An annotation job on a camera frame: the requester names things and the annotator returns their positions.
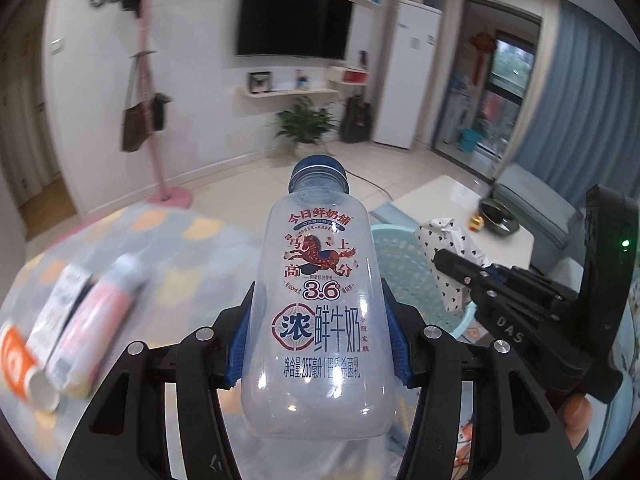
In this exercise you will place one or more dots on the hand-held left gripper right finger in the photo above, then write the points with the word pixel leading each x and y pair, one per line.
pixel 400 355

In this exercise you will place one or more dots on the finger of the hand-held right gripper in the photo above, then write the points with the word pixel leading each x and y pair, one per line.
pixel 460 272
pixel 530 280

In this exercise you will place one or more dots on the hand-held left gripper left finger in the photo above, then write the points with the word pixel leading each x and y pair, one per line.
pixel 239 350

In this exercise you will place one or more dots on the white black-patterned bag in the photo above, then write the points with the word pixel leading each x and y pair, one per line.
pixel 450 245

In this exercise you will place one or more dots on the teal plastic basket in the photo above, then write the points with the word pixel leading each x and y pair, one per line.
pixel 400 255

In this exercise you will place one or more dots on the clear plastic milk bottle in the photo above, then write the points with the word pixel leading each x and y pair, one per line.
pixel 320 310

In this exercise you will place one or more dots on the person's right hand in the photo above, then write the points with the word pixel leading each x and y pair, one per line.
pixel 575 420

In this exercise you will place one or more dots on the small yellow toy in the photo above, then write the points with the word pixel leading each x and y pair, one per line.
pixel 477 223

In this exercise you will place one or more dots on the dark metal bowl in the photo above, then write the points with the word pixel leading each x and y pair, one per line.
pixel 497 215

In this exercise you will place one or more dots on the white coffee table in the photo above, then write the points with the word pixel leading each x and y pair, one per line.
pixel 440 195

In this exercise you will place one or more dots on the teal sofa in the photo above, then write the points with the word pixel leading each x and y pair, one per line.
pixel 540 200

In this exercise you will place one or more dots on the blue bucket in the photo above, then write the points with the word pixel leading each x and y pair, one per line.
pixel 471 140

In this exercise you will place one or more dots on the pink and white bottle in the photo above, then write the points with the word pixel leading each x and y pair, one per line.
pixel 95 320

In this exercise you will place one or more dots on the white washing machine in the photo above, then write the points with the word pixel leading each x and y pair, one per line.
pixel 452 110

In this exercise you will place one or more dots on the black acoustic guitar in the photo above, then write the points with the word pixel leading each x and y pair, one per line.
pixel 357 120

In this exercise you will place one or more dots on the white milk carton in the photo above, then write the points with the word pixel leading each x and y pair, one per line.
pixel 60 300

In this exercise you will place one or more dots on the wide blue curtain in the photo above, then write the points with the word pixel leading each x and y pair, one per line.
pixel 590 85

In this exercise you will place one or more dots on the white refrigerator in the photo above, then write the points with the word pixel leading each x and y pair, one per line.
pixel 405 75

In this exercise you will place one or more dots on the green potted plant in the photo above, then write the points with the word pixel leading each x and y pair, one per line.
pixel 305 125

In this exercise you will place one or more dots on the orange paper cup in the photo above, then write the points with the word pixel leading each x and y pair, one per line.
pixel 15 360

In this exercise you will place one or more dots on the red knot ornament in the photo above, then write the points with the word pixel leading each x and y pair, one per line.
pixel 482 42

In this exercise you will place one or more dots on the balcony glass door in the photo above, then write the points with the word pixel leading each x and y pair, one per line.
pixel 459 35

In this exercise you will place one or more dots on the brown handbag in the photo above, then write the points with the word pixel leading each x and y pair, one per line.
pixel 136 125

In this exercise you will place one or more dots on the pen cup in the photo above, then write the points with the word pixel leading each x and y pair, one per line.
pixel 302 79

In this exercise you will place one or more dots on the black handbag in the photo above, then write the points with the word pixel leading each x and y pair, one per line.
pixel 160 112

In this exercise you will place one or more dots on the pink coat rack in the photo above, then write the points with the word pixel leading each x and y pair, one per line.
pixel 150 110

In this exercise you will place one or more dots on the framed butterfly picture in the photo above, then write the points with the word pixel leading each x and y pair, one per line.
pixel 260 82

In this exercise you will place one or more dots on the red and white wall box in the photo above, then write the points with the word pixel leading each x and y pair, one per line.
pixel 350 76

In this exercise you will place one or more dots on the white low wall shelf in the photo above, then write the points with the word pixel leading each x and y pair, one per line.
pixel 280 94

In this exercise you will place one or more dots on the black wall television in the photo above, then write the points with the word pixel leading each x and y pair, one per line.
pixel 290 15

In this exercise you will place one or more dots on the white light switch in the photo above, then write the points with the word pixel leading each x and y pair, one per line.
pixel 57 46

